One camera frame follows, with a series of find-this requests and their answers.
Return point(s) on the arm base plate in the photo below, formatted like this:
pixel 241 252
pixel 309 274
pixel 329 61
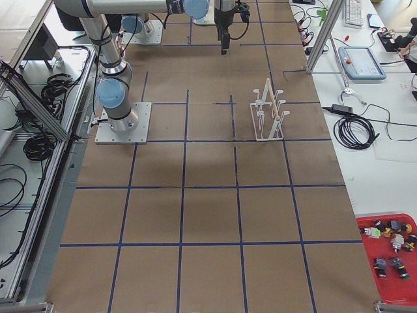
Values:
pixel 143 33
pixel 132 129

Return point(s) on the red parts tray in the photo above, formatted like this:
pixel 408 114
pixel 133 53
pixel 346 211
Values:
pixel 390 244

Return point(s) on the white keyboard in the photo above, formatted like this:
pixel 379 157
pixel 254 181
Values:
pixel 352 14

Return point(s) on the blue teach pendant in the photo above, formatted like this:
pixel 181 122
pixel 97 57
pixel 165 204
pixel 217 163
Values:
pixel 360 63

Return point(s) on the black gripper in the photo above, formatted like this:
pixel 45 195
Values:
pixel 223 14

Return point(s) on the cream plastic tray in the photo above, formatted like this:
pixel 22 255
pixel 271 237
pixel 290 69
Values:
pixel 204 22

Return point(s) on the black power adapter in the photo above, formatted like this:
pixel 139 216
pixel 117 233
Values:
pixel 341 109

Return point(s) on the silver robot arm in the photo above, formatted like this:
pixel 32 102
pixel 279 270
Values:
pixel 113 91
pixel 195 9

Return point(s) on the aluminium frame post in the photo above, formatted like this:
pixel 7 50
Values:
pixel 324 33

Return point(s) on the white wire cup rack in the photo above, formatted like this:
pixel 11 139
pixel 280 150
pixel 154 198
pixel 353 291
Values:
pixel 267 116

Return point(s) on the brown paper table cover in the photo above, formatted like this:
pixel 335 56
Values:
pixel 203 217

